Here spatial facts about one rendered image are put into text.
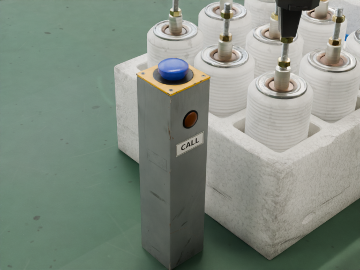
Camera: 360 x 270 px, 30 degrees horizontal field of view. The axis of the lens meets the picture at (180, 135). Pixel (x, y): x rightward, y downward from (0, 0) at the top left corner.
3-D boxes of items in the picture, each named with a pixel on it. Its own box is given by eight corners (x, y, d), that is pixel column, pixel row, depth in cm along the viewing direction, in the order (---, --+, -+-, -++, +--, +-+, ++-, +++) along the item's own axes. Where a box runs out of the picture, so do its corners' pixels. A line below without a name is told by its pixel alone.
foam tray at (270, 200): (411, 162, 125) (433, 78, 115) (269, 262, 104) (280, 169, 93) (258, 81, 149) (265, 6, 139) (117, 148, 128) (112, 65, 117)
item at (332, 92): (331, 178, 110) (348, 82, 99) (278, 158, 114) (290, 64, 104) (354, 150, 116) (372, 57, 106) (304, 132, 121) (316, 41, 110)
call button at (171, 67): (194, 79, 88) (195, 65, 87) (171, 89, 86) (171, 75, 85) (174, 67, 90) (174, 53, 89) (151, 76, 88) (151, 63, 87)
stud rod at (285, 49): (283, 72, 98) (288, 24, 93) (287, 75, 97) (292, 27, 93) (277, 73, 97) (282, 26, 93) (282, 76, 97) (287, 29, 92)
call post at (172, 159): (204, 250, 106) (211, 79, 88) (170, 272, 102) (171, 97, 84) (174, 226, 110) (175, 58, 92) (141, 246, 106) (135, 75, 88)
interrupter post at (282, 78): (286, 92, 97) (289, 73, 95) (270, 89, 98) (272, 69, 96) (291, 85, 99) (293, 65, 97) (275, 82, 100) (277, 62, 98)
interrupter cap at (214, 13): (254, 17, 118) (255, 14, 118) (217, 25, 115) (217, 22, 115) (233, 1, 124) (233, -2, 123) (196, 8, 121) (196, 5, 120)
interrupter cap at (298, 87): (300, 105, 94) (300, 101, 94) (248, 94, 97) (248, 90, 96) (312, 80, 100) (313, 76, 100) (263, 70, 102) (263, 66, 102)
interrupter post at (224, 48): (222, 53, 107) (223, 34, 105) (234, 57, 106) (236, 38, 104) (214, 59, 105) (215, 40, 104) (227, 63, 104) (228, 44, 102)
